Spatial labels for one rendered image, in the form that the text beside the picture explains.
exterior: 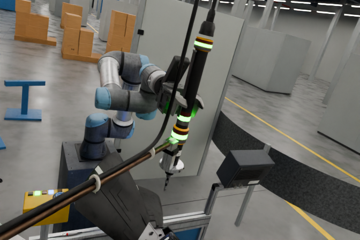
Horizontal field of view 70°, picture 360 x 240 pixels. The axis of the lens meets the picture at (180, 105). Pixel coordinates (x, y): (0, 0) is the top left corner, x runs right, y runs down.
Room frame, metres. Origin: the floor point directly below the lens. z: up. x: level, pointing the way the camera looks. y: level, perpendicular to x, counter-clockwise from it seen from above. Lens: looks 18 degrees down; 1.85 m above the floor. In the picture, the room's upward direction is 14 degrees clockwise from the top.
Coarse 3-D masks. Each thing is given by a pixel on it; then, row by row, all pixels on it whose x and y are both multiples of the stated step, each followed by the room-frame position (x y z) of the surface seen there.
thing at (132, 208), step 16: (112, 160) 0.63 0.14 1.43; (128, 176) 0.63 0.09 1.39; (112, 192) 0.55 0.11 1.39; (128, 192) 0.59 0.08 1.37; (80, 208) 0.46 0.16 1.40; (96, 208) 0.49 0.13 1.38; (112, 208) 0.53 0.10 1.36; (128, 208) 0.56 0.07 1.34; (144, 208) 0.61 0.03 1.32; (96, 224) 0.48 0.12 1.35; (112, 224) 0.51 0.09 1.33; (128, 224) 0.54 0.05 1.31; (144, 224) 0.58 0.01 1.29
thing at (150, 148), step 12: (216, 0) 0.64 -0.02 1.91; (192, 12) 0.56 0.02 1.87; (192, 24) 0.56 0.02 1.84; (180, 60) 0.56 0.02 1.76; (180, 72) 0.56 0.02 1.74; (168, 108) 0.56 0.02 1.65; (132, 156) 0.47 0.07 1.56; (120, 168) 0.42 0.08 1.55; (96, 180) 0.37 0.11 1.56; (72, 192) 0.33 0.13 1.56; (48, 204) 0.29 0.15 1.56; (24, 216) 0.26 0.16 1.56; (0, 228) 0.24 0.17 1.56
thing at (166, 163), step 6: (168, 138) 0.61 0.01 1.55; (174, 144) 0.59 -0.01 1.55; (168, 150) 0.60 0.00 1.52; (174, 150) 0.60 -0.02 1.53; (168, 156) 0.61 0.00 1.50; (174, 156) 0.61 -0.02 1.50; (162, 162) 0.61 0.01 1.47; (168, 162) 0.61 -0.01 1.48; (180, 162) 0.66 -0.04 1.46; (162, 168) 0.62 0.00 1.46; (168, 168) 0.61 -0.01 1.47; (174, 168) 0.62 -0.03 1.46; (180, 168) 0.63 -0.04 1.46
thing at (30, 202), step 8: (40, 192) 0.83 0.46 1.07; (48, 192) 0.84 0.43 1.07; (24, 200) 0.77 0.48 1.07; (32, 200) 0.78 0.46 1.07; (40, 200) 0.79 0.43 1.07; (48, 200) 0.80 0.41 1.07; (24, 208) 0.74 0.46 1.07; (32, 208) 0.75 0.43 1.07; (64, 208) 0.80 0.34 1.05; (48, 216) 0.77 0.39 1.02; (56, 216) 0.79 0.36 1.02; (64, 216) 0.80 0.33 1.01; (40, 224) 0.76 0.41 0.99
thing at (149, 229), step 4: (148, 224) 0.59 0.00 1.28; (148, 228) 0.58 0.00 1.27; (152, 228) 0.59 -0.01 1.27; (144, 232) 0.57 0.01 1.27; (148, 232) 0.58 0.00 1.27; (156, 232) 0.59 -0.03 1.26; (140, 236) 0.56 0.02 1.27; (144, 236) 0.56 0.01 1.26; (148, 236) 0.57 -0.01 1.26; (152, 236) 0.58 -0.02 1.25; (156, 236) 0.59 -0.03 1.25
